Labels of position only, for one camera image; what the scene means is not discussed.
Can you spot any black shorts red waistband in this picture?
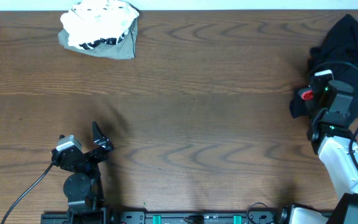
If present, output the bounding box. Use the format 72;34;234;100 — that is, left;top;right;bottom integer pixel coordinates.
289;14;358;121

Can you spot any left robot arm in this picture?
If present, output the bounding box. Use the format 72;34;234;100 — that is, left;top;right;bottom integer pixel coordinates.
51;121;114;223

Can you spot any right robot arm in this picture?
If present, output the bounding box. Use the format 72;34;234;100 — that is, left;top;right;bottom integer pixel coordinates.
274;70;358;223

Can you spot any olive green folded garment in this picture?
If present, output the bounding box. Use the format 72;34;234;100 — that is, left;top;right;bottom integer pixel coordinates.
58;19;138;60

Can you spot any white printed shirt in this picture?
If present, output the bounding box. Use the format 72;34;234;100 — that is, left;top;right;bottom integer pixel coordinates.
60;0;139;50

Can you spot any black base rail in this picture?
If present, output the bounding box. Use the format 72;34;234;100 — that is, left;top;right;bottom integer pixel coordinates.
40;208;277;224

